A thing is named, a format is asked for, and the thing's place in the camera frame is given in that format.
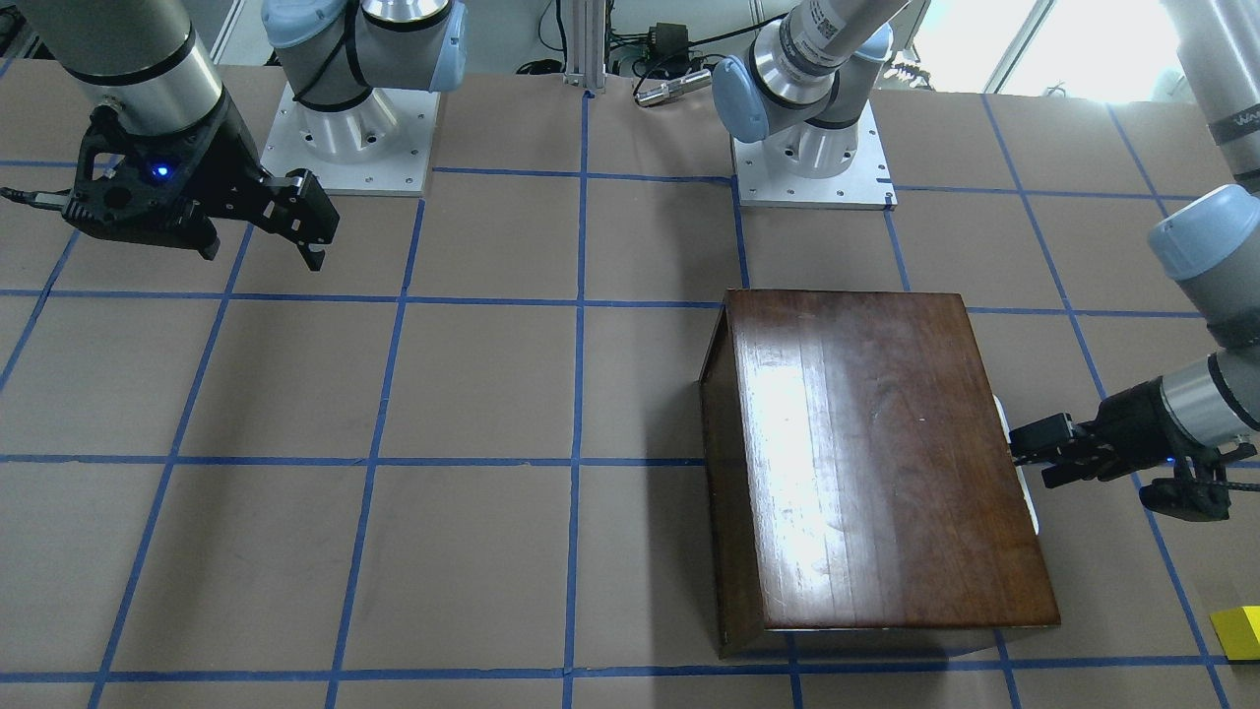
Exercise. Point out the dark wooden drawer cabinet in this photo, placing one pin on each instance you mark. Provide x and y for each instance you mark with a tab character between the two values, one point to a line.
862	495

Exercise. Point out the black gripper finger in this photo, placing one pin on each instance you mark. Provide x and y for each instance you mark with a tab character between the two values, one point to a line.
311	251
1062	471
1045	436
297	208

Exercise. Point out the yellow block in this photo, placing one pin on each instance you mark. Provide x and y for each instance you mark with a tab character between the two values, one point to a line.
1237	630

